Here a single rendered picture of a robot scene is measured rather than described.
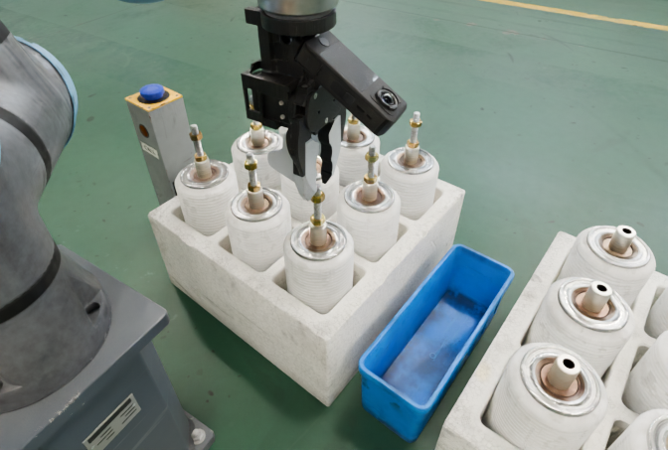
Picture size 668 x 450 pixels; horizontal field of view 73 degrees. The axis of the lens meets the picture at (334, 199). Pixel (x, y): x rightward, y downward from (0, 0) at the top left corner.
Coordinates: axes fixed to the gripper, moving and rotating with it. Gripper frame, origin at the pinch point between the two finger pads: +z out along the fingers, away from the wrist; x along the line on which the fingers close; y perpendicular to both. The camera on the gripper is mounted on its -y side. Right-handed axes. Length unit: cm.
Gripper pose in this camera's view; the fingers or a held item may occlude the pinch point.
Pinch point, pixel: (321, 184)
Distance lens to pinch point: 54.5
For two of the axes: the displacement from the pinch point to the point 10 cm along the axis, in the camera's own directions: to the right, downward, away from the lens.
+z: 0.0, 7.7, 6.4
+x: -5.2, 5.5, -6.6
